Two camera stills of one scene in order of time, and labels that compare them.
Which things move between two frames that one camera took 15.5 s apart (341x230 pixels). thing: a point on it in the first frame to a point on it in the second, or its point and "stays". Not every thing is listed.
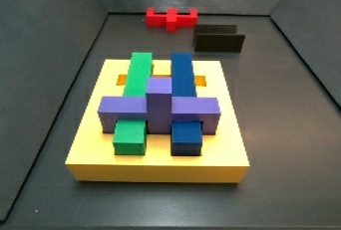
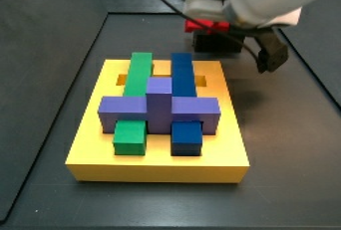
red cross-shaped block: [170, 20] to [216, 26]
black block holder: [217, 38] stays
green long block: [130, 132] stays
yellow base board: [223, 163] stays
